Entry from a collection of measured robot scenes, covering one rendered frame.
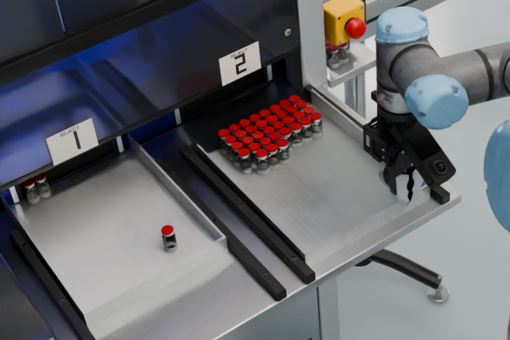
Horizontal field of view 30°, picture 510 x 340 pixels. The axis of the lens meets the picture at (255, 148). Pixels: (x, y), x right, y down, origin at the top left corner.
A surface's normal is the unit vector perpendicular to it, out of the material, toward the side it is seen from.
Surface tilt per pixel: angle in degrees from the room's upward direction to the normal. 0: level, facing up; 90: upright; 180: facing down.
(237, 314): 0
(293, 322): 90
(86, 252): 0
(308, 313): 90
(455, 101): 90
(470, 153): 0
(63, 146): 90
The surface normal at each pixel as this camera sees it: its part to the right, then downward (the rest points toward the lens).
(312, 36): 0.55, 0.51
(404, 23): -0.09, -0.75
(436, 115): 0.25, 0.61
